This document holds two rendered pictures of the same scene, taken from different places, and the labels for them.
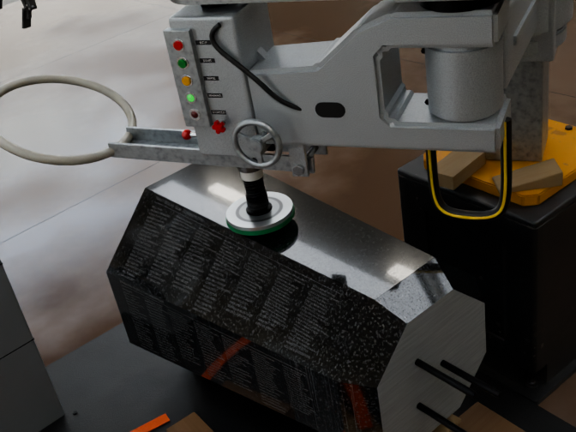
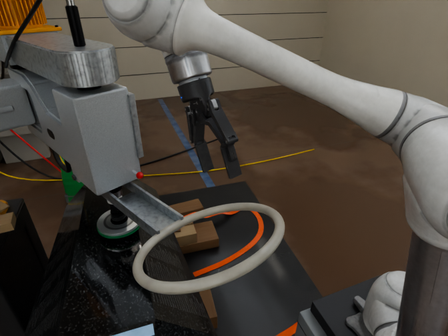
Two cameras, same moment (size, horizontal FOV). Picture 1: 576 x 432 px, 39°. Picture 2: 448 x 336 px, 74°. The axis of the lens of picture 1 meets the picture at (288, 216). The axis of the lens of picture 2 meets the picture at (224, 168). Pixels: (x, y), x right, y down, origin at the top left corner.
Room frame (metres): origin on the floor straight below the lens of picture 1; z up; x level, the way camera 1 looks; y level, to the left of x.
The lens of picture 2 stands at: (3.15, 0.93, 1.86)
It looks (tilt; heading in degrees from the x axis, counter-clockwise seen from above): 30 degrees down; 197
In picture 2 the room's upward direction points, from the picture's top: straight up
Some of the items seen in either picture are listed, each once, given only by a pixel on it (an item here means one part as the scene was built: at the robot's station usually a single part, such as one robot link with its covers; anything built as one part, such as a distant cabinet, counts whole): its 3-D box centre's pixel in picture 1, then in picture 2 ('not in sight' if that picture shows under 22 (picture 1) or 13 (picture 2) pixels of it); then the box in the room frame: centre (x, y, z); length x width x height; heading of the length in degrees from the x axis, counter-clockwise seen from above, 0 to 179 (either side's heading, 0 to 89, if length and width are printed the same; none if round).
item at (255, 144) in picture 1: (261, 137); not in sight; (2.02, 0.03, 1.20); 0.15 x 0.10 x 0.15; 63
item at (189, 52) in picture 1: (189, 78); (131, 125); (2.11, 0.20, 1.37); 0.08 x 0.03 x 0.28; 63
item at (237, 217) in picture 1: (259, 210); (119, 220); (2.18, 0.08, 0.87); 0.21 x 0.21 x 0.01
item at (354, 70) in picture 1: (363, 87); (68, 119); (1.99, -0.26, 1.30); 0.74 x 0.23 x 0.49; 63
